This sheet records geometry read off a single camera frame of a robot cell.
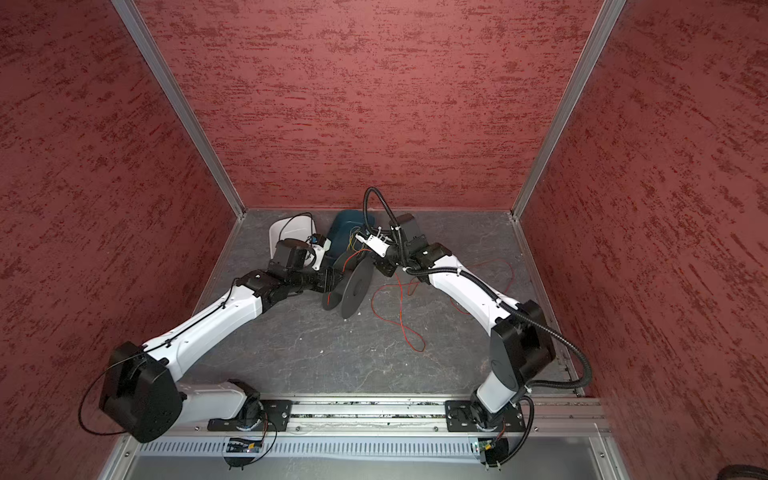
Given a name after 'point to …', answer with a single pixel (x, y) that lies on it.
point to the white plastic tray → (294, 227)
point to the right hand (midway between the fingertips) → (372, 257)
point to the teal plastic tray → (340, 230)
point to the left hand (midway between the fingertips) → (335, 279)
